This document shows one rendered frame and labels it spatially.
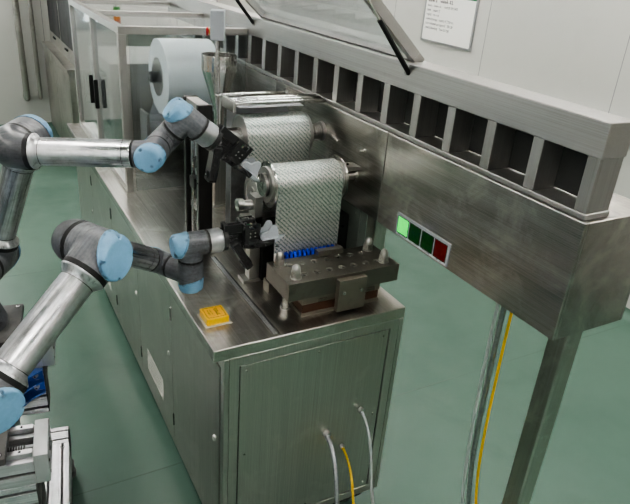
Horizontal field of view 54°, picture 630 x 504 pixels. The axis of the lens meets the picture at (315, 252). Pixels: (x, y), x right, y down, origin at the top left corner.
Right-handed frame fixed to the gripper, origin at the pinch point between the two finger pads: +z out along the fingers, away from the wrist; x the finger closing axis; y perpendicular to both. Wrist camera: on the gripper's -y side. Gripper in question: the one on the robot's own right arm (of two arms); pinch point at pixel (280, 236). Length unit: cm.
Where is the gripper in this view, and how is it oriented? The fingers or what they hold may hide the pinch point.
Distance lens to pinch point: 198.5
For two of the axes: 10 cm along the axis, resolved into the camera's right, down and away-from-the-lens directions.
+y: 0.7, -9.0, -4.4
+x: -4.7, -4.2, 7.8
